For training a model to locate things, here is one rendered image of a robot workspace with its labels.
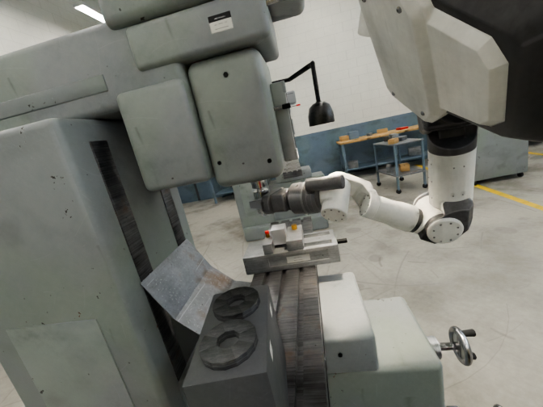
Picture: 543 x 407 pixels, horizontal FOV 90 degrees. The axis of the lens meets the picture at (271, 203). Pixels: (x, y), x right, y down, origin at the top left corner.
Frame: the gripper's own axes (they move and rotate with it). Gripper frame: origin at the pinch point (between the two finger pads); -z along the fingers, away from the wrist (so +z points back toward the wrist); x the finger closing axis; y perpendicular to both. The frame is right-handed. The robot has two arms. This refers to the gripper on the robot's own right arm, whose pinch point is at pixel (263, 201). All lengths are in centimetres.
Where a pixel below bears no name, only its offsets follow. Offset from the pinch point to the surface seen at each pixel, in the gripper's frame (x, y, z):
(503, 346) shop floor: -97, 124, 72
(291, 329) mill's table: 17.9, 29.6, 11.4
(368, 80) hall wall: -671, -93, -77
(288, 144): -2.3, -15.0, 11.0
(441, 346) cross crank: -18, 59, 43
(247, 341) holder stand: 41.8, 9.8, 19.8
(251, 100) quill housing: 7.4, -27.5, 8.7
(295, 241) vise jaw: -11.6, 18.8, 1.6
